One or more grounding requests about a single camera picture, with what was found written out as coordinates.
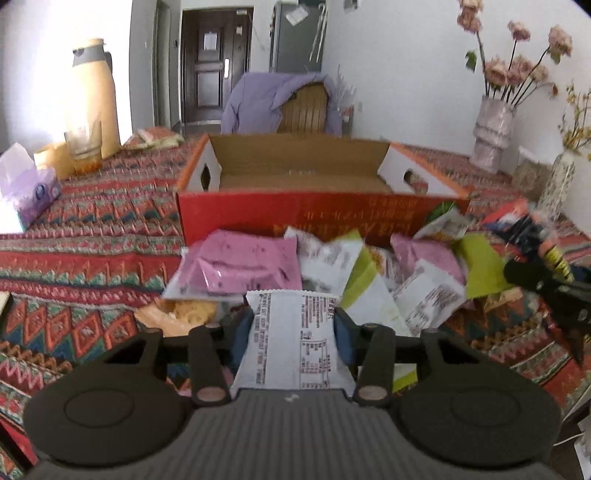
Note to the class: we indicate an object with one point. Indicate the wooden chair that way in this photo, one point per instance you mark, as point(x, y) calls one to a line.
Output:
point(304, 110)

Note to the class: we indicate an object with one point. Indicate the folded patterned cloth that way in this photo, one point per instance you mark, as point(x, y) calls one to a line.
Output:
point(152, 138)

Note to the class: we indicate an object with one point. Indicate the purple jacket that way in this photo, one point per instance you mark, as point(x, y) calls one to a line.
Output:
point(254, 101)

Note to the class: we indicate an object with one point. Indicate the purple tissue pack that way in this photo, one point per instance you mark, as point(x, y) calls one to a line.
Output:
point(32, 194)

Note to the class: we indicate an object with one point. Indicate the white paper on door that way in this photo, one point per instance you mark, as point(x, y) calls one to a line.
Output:
point(210, 41)

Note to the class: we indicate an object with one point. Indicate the white and green snack packet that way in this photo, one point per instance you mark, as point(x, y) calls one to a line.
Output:
point(445, 224)

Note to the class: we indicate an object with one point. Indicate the dark brown door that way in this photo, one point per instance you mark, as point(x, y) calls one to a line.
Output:
point(212, 87)

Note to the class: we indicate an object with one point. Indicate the pink snack packet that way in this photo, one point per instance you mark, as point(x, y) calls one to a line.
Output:
point(240, 258)
point(420, 251)

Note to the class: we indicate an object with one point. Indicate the yellow mug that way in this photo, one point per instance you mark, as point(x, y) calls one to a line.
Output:
point(48, 161)

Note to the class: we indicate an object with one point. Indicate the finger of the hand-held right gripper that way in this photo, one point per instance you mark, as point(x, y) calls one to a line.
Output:
point(528, 274)

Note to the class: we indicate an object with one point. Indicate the dried pink roses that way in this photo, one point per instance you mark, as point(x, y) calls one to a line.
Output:
point(496, 71)

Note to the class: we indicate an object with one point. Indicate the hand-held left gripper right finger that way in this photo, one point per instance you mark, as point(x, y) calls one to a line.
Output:
point(345, 337)

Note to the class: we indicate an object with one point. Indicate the white dried grass bunch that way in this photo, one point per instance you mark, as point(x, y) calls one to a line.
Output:
point(344, 92)

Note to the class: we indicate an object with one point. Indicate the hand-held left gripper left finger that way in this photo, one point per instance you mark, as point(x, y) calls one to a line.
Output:
point(242, 337)

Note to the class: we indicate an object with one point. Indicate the yellow thermos jug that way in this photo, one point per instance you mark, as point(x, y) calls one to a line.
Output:
point(94, 101)

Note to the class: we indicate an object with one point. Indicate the red cardboard box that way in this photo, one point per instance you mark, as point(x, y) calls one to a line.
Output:
point(323, 212)

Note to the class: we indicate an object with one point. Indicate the clear drinking glass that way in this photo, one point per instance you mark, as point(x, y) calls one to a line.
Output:
point(84, 147)

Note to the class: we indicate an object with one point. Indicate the yellow flower branches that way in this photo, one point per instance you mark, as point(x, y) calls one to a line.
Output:
point(572, 136)

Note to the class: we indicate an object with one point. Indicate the white lime-edged snack packet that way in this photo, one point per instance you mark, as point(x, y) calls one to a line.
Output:
point(323, 258)

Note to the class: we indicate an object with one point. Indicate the grey refrigerator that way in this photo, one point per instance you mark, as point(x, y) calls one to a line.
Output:
point(291, 50)

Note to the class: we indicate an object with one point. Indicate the clear cookie packet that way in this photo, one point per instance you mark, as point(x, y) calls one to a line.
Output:
point(184, 314)

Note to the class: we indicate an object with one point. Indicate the red and black snack packet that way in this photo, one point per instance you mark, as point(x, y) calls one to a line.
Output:
point(512, 219)

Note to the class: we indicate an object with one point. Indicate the pink textured vase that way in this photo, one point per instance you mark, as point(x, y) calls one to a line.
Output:
point(491, 134)

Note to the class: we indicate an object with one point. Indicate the lime and white snack packet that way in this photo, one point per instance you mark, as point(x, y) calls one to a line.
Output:
point(374, 295)

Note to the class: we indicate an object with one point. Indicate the paper sheet on refrigerator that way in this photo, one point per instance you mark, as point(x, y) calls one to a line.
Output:
point(296, 16)

